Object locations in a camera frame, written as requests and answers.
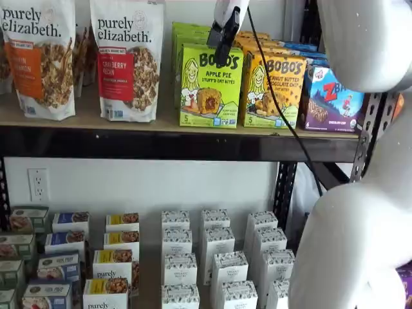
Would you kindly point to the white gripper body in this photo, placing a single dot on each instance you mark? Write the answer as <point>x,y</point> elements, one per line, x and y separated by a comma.
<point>223,11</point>

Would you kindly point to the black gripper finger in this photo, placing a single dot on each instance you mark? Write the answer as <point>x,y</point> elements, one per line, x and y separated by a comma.
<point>230,35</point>
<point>214,37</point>

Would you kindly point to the green Bobo's apple pie box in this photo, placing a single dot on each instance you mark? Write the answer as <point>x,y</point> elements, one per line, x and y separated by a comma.
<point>193,41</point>
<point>209,96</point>
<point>193,34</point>
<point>191,27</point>

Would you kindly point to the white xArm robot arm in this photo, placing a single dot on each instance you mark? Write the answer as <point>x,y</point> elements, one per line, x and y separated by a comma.
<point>354,241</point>

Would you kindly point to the yellow Bobo's peanut butter box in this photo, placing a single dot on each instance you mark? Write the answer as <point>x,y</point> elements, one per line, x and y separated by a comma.
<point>254,34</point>
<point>254,96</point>
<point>257,42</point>
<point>273,51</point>

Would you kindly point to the blue purple Zbar box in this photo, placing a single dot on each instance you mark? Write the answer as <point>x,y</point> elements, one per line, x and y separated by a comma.
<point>331,103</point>
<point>312,54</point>
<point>301,46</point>
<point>317,63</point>

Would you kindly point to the wooden shelf board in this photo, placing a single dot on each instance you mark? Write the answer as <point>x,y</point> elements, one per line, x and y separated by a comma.
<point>87,112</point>

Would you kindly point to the orange snack box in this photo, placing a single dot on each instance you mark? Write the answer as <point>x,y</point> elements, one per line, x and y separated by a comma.
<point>397,106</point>

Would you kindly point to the white organic pantry box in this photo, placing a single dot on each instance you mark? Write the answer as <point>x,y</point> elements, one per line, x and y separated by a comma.
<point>175,220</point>
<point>277,296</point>
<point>180,270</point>
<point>269,241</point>
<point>180,297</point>
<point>239,296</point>
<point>261,222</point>
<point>220,244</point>
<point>277,268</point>
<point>177,241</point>
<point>215,219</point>
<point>229,273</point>

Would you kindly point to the yellow label granola box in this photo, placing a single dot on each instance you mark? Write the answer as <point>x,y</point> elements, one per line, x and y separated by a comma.
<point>105,294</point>
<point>112,265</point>
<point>122,221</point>
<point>121,241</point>

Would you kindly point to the blue label oatmeal box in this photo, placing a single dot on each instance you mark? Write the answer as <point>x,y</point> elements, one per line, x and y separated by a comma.
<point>46,296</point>
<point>71,222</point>
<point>64,243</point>
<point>58,267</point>

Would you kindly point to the green label oatmeal box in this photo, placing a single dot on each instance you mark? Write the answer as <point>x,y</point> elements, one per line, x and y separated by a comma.
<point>7,299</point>
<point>11,273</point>
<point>17,246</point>
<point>30,219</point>

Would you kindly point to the purple snack box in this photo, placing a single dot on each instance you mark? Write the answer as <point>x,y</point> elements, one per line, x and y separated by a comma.
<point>406,286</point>

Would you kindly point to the granola bag red label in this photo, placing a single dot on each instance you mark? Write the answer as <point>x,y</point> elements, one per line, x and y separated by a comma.
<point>128,64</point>

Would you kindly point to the black metal shelving rack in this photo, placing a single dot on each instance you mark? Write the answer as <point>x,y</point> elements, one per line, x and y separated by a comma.
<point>161,145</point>

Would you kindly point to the granola bag orange label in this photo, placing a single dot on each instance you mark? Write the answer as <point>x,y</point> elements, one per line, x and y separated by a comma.
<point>38,64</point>

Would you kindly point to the white plastic sheet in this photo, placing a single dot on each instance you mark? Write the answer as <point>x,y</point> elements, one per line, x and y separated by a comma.
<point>301,199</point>

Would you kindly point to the white granola bag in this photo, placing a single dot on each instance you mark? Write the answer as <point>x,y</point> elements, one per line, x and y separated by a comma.
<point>5,64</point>

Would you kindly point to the white patterned small boxes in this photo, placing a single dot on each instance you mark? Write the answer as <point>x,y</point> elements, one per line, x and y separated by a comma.
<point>149,257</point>

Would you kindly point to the white wall outlet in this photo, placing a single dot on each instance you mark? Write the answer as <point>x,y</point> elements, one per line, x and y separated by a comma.
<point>38,185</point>

